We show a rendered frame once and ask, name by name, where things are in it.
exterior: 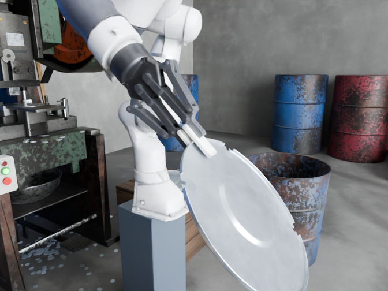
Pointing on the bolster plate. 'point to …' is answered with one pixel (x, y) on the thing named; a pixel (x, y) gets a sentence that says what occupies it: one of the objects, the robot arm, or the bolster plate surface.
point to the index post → (65, 108)
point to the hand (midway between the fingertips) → (196, 142)
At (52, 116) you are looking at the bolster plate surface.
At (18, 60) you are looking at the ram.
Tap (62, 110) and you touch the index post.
